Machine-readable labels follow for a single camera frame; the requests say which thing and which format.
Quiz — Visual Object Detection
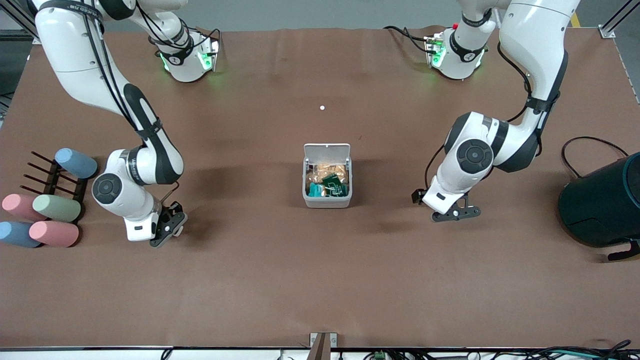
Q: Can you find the blue foam cylinder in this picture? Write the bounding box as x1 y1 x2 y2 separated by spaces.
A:
0 221 43 249
55 148 99 180

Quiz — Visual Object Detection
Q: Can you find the pink foam cylinder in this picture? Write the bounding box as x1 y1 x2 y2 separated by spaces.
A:
29 220 80 248
1 193 48 222

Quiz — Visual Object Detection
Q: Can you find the grey square storage box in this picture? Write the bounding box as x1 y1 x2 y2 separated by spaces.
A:
302 143 353 209

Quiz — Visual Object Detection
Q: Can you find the brown printed wrapper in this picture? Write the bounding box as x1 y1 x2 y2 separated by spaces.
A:
306 162 348 185

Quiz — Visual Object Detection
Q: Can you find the brown table cover mat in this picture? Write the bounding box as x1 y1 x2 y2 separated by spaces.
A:
0 27 640 349

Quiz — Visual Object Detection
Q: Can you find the black cable bundle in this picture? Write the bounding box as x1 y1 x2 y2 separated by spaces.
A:
520 340 634 360

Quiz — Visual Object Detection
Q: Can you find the metal clamp bracket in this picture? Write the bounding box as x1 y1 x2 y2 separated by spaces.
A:
309 332 338 360

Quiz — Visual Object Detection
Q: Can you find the black peg rack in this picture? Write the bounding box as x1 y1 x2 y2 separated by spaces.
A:
20 151 89 223

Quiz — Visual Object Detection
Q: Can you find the black stand foot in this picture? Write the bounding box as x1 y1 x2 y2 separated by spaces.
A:
607 240 640 262

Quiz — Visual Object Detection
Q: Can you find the grey base connector plate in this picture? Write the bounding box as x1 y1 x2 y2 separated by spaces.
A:
197 36 221 72

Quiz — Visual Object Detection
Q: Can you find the black base power cable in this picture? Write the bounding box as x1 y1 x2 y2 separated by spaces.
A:
384 25 432 55

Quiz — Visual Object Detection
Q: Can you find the aluminium frame profile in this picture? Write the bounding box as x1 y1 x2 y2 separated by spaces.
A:
0 0 42 45

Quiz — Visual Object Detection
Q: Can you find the aluminium corner frame bracket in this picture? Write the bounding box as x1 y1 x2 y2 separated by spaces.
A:
597 0 640 40

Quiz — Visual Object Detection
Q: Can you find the dark teal round container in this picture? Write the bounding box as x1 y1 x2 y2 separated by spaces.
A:
558 152 640 248

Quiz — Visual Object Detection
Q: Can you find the green foam cylinder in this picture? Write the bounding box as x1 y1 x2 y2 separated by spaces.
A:
32 194 82 223

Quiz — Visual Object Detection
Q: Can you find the black looped cable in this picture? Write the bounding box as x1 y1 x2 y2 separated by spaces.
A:
561 136 630 179

